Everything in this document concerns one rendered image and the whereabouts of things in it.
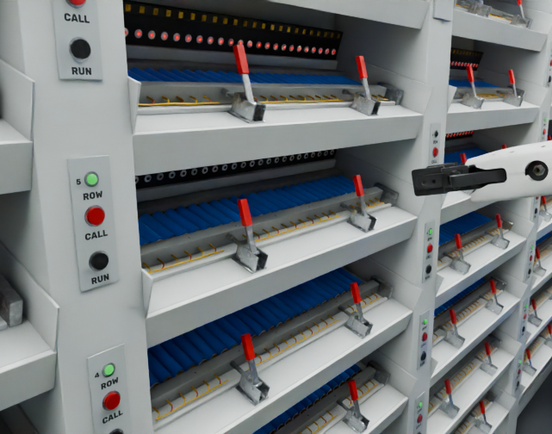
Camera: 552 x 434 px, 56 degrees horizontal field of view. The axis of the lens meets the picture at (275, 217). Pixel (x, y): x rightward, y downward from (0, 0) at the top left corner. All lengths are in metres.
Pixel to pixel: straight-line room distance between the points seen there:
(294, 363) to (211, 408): 0.17
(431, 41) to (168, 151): 0.59
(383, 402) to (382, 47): 0.69
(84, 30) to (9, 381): 0.31
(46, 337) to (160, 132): 0.22
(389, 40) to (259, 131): 0.46
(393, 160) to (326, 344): 0.37
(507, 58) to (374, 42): 0.70
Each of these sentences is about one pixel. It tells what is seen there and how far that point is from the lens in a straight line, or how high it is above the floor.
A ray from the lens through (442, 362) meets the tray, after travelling 1.30.
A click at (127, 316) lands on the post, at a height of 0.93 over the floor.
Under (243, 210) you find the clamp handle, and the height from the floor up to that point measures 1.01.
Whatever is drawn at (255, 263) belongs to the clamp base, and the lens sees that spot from 0.67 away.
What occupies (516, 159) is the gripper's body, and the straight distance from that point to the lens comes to 0.57.
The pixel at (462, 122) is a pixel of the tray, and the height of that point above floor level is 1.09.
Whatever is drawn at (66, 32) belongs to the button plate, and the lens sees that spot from 0.49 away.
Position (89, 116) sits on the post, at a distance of 0.50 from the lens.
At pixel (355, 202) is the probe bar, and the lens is 0.94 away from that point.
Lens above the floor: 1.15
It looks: 13 degrees down
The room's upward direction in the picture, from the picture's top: 1 degrees counter-clockwise
